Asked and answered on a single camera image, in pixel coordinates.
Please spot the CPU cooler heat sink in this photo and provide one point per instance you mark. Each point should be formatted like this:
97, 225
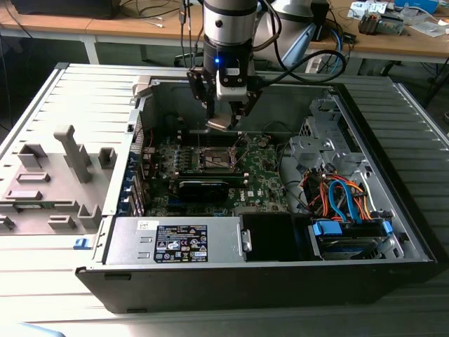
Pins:
369, 24

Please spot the black flat device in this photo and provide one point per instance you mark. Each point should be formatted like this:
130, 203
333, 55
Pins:
63, 8

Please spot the black upright device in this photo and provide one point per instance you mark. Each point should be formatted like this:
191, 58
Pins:
319, 21

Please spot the green motherboard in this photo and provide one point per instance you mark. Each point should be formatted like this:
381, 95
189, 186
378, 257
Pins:
259, 168

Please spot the silver CPU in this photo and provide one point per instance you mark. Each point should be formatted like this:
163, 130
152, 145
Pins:
219, 124

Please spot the white printed card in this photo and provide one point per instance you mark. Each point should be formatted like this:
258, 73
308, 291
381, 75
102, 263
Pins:
366, 6

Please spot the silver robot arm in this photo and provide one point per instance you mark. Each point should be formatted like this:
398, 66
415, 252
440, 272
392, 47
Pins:
228, 24

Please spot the blue box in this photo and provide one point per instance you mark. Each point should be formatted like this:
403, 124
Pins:
417, 5

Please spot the clear plastic bag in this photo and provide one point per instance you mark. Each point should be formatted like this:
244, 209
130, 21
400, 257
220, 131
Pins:
428, 28

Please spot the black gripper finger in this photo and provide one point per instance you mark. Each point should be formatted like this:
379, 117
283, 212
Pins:
250, 102
201, 87

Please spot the grey plastic corner block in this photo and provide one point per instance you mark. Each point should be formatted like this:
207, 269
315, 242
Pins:
142, 86

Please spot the grey parts rack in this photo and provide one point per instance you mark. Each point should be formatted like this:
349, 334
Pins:
52, 168

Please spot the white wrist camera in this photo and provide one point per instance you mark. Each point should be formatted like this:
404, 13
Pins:
229, 93

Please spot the grey power supply unit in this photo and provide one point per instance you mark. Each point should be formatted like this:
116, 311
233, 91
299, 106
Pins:
122, 242

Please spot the hard disk in blue carrier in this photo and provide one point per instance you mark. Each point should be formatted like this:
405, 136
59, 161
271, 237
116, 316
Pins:
347, 250

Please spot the graphics card with black cooler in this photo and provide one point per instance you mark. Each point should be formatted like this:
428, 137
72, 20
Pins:
203, 191

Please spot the pale blue rounded object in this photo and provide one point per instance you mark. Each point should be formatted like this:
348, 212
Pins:
38, 331

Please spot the green RAM stick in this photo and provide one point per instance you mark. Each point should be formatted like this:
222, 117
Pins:
31, 206

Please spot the CPU socket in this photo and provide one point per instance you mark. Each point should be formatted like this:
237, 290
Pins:
217, 159

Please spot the blue plastic clip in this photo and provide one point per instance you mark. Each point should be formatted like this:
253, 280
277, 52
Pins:
82, 243

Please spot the grey metal drive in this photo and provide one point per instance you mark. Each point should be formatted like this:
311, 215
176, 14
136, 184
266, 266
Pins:
392, 24

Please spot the black open PC case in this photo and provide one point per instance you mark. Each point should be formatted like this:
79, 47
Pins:
210, 288

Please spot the round coin cell battery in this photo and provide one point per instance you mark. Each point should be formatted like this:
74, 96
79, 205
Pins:
262, 142

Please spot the wooden desk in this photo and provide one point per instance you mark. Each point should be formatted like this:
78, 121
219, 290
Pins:
386, 45
105, 28

